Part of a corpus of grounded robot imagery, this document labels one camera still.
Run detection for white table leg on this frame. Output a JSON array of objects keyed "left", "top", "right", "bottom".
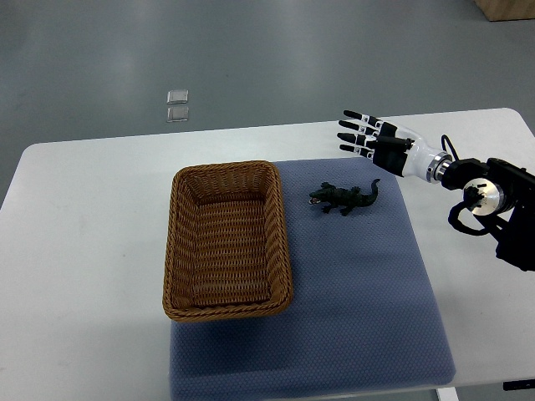
[{"left": 436, "top": 387, "right": 460, "bottom": 401}]

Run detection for upper clear floor plate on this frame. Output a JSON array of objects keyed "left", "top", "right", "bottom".
[{"left": 166, "top": 89, "right": 189, "bottom": 104}]

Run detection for clear floor plate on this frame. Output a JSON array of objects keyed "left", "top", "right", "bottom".
[
  {"left": 166, "top": 105, "right": 189, "bottom": 123},
  {"left": 166, "top": 89, "right": 189, "bottom": 104}
]

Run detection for blue quilted mat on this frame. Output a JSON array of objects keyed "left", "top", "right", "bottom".
[{"left": 169, "top": 158, "right": 456, "bottom": 400}]

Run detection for brown wicker basket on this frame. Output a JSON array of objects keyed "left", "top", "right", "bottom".
[{"left": 162, "top": 160, "right": 293, "bottom": 322}]

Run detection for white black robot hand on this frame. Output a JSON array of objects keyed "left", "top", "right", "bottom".
[{"left": 337, "top": 110, "right": 453, "bottom": 184}]

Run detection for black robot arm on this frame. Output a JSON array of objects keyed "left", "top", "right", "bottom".
[{"left": 441, "top": 158, "right": 534, "bottom": 272}]

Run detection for dark green toy crocodile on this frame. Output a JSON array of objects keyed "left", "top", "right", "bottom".
[{"left": 308, "top": 179, "right": 380, "bottom": 216}]

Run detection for lower clear floor plate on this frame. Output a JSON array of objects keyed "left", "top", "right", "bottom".
[{"left": 166, "top": 105, "right": 189, "bottom": 123}]

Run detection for wooden box corner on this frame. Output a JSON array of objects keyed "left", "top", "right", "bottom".
[{"left": 474, "top": 0, "right": 534, "bottom": 22}]

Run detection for black table control panel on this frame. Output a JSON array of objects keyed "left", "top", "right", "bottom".
[{"left": 502, "top": 378, "right": 535, "bottom": 391}]

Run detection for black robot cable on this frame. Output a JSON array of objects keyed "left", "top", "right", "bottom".
[{"left": 439, "top": 134, "right": 461, "bottom": 162}]

